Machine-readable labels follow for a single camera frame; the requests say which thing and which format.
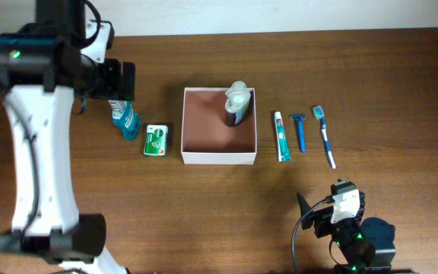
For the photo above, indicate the clear bottle dark liquid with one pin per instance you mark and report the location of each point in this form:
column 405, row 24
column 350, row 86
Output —
column 237, row 103

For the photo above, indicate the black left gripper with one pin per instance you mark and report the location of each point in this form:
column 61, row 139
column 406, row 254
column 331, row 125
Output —
column 126, row 81

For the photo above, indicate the white teal toothpaste tube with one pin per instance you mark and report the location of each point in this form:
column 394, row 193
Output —
column 282, row 145

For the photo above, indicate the green soap box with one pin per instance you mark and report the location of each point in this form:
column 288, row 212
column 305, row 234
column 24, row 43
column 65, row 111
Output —
column 156, row 141

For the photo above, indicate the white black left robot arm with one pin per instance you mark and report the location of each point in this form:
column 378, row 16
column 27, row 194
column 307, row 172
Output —
column 44, row 66

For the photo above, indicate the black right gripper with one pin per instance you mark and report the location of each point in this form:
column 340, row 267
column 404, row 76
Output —
column 321, row 219

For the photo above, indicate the blue disposable razor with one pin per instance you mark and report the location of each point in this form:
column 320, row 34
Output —
column 299, row 118

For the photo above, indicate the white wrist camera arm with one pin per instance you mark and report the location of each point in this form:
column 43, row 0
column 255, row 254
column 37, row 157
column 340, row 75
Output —
column 97, row 50
column 346, row 197

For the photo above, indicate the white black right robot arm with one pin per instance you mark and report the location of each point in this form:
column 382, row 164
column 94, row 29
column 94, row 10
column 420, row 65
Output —
column 366, row 244

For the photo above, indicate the blue white toothbrush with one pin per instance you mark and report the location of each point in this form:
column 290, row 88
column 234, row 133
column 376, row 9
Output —
column 320, row 115

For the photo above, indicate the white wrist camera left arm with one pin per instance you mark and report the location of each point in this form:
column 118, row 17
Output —
column 97, row 50

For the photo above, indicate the white cardboard box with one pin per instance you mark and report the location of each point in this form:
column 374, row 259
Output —
column 206, row 139

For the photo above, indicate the teal mouthwash bottle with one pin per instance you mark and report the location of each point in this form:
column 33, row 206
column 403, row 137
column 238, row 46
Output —
column 125, row 118

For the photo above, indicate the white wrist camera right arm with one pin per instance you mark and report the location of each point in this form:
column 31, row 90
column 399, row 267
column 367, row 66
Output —
column 346, row 197

